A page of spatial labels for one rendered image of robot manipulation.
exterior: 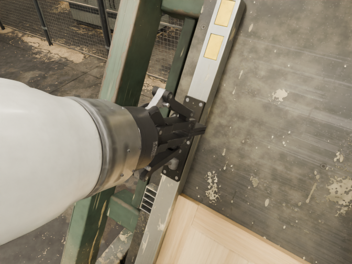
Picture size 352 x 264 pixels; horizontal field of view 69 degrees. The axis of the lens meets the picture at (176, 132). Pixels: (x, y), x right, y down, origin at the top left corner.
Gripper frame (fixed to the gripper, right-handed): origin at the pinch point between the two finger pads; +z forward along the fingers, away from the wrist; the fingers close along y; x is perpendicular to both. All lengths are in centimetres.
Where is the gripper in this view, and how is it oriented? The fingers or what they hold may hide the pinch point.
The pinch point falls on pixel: (190, 128)
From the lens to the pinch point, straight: 45.0
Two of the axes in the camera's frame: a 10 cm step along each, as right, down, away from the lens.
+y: 2.9, -9.3, -2.4
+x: -8.4, -3.7, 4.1
